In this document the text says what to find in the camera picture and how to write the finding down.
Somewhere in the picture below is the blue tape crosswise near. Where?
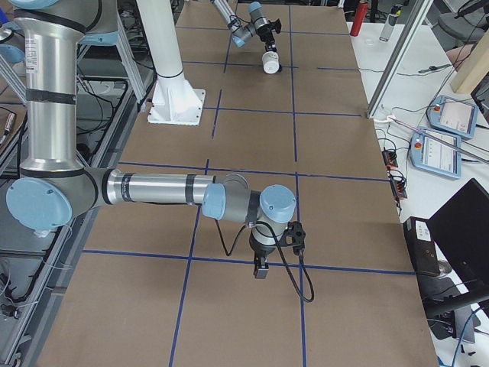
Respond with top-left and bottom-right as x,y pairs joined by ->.
82,249 -> 416,276

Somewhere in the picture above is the grey office chair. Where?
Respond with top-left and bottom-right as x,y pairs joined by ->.
438,1 -> 488,43

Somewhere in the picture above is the wooden beam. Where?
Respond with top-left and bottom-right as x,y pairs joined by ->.
446,32 -> 488,93

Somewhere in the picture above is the grey bottle green cap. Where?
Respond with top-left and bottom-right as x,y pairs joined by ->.
379,4 -> 403,42

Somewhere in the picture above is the blue tape line crosswise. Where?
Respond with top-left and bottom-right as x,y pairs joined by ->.
118,161 -> 387,182

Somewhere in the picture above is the near teach pendant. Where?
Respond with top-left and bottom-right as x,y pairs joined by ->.
410,128 -> 461,179

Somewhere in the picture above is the blue tape crosswise far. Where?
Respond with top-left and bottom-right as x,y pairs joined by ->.
202,107 -> 364,117

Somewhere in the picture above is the black computer box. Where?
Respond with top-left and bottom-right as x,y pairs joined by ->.
403,216 -> 440,277

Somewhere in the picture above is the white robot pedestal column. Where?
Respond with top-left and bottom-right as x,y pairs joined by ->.
137,0 -> 206,126

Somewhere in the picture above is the teach pendant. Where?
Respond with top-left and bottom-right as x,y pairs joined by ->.
410,128 -> 461,179
428,95 -> 478,140

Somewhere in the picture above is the orange black adapter lower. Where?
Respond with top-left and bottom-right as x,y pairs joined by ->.
390,176 -> 407,200

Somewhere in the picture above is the far teach pendant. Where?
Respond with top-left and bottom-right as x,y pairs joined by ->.
428,95 -> 478,140

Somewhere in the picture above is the black monitor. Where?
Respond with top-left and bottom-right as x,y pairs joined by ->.
422,177 -> 489,320

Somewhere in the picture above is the red bottle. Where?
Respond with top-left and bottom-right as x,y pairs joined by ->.
350,0 -> 368,37

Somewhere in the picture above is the orange black adapter upper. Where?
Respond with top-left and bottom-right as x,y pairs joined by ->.
382,149 -> 398,170

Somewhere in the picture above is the near black camera cable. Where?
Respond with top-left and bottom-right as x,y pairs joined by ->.
214,219 -> 316,304

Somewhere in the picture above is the blue tape lengthwise left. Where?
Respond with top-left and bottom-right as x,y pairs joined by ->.
168,89 -> 222,367

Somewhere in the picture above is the blue network cable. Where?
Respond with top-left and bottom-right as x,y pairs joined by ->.
446,307 -> 489,367

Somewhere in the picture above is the white mug black handle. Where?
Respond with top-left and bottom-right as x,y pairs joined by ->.
261,51 -> 281,74

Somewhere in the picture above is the aluminium frame post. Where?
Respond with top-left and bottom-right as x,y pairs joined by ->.
366,0 -> 433,119

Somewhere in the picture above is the orange black adapter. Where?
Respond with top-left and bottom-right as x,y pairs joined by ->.
390,176 -> 407,200
382,149 -> 398,170

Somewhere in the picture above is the blue tape line lengthwise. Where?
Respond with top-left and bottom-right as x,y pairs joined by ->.
287,5 -> 307,366

